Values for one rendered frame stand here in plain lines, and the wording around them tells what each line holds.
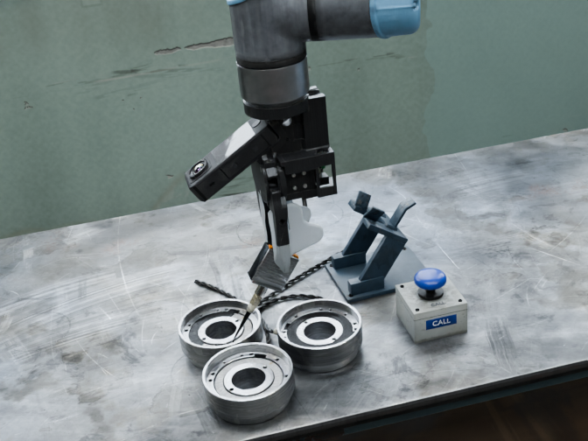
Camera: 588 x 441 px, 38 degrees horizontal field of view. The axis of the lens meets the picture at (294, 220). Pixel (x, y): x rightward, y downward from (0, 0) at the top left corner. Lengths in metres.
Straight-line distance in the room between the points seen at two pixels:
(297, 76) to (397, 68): 1.85
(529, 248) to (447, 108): 1.61
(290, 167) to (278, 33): 0.15
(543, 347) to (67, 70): 1.80
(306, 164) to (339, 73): 1.76
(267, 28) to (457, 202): 0.62
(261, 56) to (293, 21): 0.05
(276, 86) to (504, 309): 0.45
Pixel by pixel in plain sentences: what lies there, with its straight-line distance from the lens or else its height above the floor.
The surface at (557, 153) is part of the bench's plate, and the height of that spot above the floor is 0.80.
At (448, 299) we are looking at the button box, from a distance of 1.07.
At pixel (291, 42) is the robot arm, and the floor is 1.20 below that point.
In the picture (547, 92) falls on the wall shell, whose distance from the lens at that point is 2.99.
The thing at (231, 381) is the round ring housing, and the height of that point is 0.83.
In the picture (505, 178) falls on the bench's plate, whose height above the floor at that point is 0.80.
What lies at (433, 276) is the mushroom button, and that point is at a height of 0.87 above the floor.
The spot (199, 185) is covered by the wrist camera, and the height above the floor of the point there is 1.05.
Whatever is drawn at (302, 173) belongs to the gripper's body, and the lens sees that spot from 0.94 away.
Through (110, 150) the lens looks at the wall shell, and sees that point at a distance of 2.64.
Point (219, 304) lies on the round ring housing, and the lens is 1.12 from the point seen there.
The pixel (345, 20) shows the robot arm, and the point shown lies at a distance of 0.85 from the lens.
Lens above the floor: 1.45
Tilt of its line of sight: 29 degrees down
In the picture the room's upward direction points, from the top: 6 degrees counter-clockwise
